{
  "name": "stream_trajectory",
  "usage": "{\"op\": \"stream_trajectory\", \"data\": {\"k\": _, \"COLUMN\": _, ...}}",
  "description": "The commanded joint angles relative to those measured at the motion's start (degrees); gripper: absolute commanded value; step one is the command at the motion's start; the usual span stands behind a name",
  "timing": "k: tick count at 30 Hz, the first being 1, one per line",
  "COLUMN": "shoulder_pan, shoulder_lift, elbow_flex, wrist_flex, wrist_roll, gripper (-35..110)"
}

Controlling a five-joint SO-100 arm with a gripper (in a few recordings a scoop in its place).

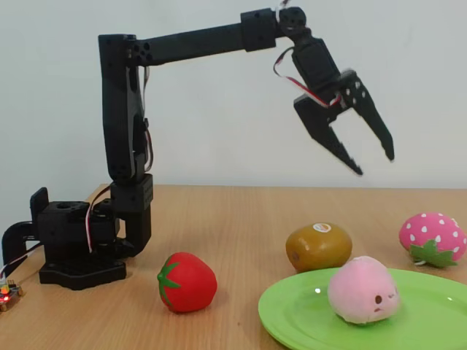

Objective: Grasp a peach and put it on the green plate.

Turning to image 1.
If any pink plush peach toy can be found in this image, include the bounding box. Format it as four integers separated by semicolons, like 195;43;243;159
326;255;402;326

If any green plastic plate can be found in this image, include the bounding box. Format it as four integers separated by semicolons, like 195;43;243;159
258;267;467;350

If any brown kiwi with sticker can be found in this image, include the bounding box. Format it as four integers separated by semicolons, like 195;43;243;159
285;222;354;273

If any pink strawberry toy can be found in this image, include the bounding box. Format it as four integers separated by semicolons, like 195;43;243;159
398;211;467;269

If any red tomato toy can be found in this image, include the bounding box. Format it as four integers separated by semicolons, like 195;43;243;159
156;252;219;314

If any black table clamp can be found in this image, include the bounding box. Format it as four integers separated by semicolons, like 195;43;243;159
1;187;50;267

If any small controller circuit board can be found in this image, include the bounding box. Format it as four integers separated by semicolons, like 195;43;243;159
0;279;25;313

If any white red gripper servo cable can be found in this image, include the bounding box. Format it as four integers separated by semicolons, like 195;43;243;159
273;46;342;109

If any white red board wire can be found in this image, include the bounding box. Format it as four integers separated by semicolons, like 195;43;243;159
0;242;45;282

